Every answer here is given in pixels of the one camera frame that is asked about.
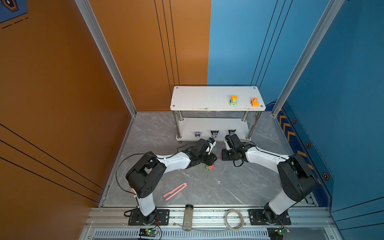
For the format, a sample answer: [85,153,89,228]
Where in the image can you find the coiled white cable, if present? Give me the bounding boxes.
[224,208,246,232]

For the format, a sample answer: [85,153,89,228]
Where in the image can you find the pink plastic tongs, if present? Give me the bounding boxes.
[163,183,188,201]

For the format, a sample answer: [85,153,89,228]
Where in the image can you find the circuit board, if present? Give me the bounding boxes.
[268,228,290,240]
[138,228,160,240]

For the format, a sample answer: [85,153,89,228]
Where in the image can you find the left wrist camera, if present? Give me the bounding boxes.
[207,138,216,153]

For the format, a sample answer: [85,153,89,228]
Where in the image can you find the right circuit board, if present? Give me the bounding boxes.
[268,228,290,240]

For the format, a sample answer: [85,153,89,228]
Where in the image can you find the left circuit board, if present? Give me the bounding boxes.
[138,228,160,240]

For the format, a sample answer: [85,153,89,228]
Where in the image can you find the orange green toy truck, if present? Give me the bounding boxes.
[230,96,237,107]

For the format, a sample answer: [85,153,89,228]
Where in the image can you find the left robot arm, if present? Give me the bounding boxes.
[126,138,217,221]

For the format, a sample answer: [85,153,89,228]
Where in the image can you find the clear plastic bottle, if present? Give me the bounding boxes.
[182,205,194,232]

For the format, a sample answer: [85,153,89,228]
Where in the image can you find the white two-tier shelf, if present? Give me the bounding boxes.
[170,86,266,142]

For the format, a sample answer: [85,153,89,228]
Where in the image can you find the orange toy car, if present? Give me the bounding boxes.
[251,98,259,107]

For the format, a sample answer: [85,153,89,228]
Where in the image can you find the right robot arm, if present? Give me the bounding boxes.
[222,134,320,225]

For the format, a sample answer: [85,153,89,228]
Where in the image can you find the green pink toy car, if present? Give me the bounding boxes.
[206,165,215,171]

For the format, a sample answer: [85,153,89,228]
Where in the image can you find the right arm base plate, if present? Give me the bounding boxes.
[248,209,292,226]

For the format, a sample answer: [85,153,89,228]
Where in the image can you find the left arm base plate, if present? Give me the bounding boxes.
[128,209,170,226]

